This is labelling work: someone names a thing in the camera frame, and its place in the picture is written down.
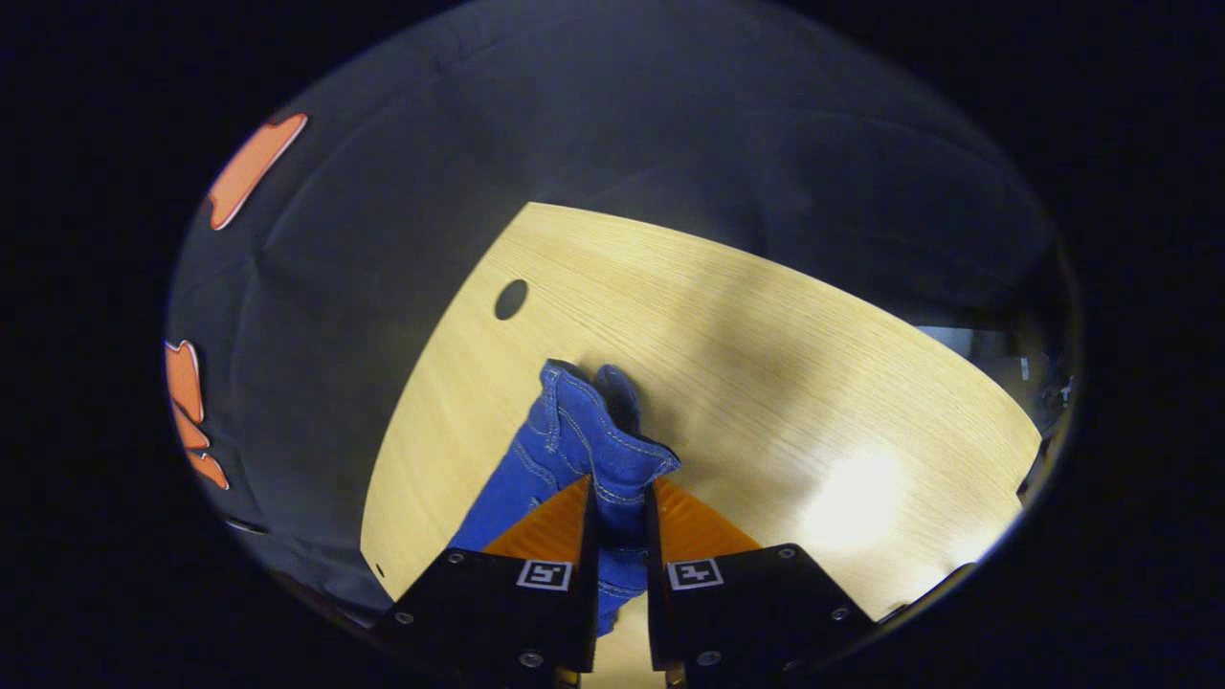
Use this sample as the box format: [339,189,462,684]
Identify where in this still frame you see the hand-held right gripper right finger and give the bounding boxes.
[643,477,877,676]

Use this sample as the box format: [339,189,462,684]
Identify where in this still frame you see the blue jeans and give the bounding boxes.
[448,359,682,637]

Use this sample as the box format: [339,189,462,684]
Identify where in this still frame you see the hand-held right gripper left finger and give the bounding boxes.
[378,476,601,676]

